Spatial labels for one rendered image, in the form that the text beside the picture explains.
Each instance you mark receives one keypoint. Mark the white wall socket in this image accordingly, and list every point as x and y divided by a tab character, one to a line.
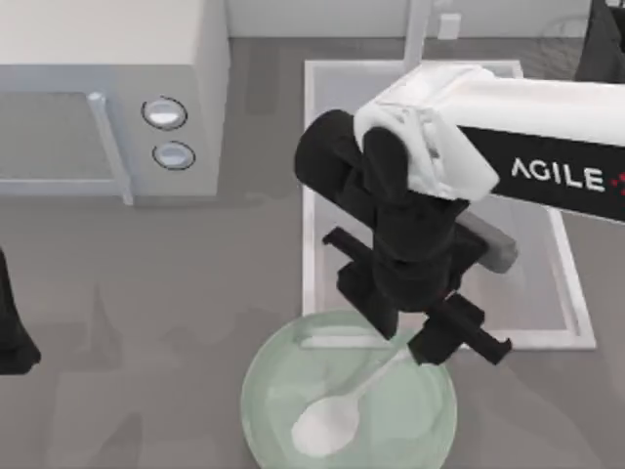
449	26

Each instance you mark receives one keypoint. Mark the small microwave knob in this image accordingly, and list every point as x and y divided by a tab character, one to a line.
173	155

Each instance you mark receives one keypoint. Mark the white spoon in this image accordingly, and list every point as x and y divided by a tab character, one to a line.
327	420

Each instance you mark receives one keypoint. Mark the pale grey rounded box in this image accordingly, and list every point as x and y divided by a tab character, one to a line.
498	249

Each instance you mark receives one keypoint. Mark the microwave glass door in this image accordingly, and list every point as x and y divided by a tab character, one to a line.
49	137

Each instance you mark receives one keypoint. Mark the pale green glass bowl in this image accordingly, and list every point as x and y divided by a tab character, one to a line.
273	391

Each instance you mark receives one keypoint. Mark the large microwave knob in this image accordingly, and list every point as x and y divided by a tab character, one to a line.
164	113

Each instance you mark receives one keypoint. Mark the pale microwave oven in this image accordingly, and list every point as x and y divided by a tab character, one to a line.
205	58

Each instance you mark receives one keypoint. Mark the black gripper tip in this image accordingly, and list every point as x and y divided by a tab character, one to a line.
12	332

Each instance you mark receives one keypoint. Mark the dark upright block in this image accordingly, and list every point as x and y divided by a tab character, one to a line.
603	44

